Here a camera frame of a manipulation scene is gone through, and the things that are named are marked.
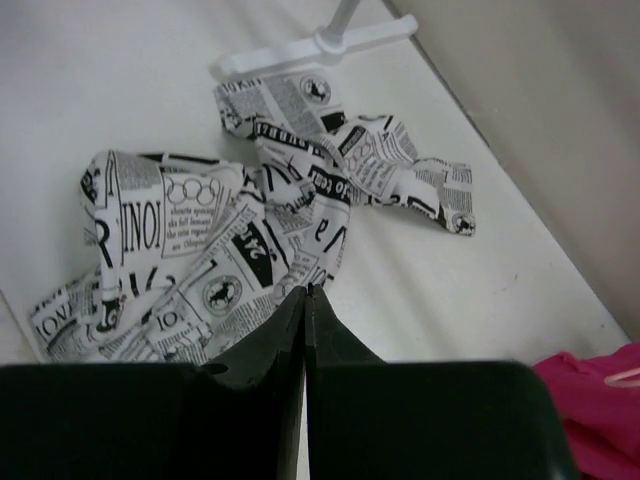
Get newspaper print trousers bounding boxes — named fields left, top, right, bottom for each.
left=30, top=70, right=476, bottom=365

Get white clothes rack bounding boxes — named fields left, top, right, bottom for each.
left=216, top=0, right=418, bottom=80

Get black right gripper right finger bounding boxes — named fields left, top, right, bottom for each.
left=304, top=286, right=579, bottom=479

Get pink garment on hanger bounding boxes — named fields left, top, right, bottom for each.
left=534, top=343, right=639, bottom=479

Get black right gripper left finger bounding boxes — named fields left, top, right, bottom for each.
left=1, top=287, right=306, bottom=479

